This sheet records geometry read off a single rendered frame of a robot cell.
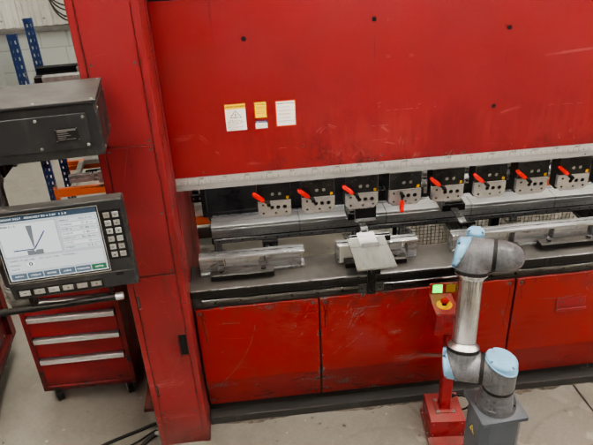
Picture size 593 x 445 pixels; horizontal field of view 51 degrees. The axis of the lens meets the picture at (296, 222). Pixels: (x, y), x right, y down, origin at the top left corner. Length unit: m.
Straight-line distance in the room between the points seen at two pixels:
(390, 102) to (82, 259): 1.39
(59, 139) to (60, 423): 1.98
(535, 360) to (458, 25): 1.87
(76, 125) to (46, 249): 0.47
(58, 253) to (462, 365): 1.49
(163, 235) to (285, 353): 0.94
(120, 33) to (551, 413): 2.79
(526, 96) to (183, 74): 1.46
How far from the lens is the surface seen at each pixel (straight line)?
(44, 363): 3.65
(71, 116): 2.16
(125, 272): 2.38
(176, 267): 2.75
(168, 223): 2.64
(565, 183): 3.19
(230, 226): 3.20
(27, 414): 3.90
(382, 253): 2.89
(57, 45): 6.92
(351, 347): 3.23
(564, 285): 3.38
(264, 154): 2.73
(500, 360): 2.39
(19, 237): 2.35
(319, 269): 3.01
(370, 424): 3.47
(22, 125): 2.19
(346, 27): 2.60
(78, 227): 2.30
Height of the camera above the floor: 2.57
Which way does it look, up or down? 30 degrees down
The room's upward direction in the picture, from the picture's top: 3 degrees counter-clockwise
